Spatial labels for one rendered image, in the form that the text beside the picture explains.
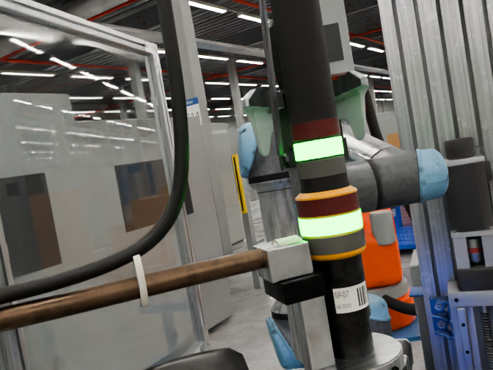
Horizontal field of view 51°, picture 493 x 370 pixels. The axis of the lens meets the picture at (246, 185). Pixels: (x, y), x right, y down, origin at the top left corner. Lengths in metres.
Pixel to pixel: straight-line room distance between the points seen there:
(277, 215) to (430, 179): 0.41
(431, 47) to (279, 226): 0.52
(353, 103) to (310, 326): 0.22
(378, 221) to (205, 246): 1.74
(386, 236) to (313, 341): 3.91
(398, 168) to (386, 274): 3.63
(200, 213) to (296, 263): 4.69
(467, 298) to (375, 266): 3.14
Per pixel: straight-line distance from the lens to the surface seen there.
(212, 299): 5.13
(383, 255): 4.31
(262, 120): 0.48
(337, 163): 0.35
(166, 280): 0.33
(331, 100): 0.35
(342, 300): 0.36
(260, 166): 1.06
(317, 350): 0.36
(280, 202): 1.07
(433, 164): 0.76
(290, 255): 0.34
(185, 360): 0.52
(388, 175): 0.73
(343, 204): 0.34
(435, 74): 1.24
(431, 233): 1.27
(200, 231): 5.00
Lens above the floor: 1.61
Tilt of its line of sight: 3 degrees down
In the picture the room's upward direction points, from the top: 10 degrees counter-clockwise
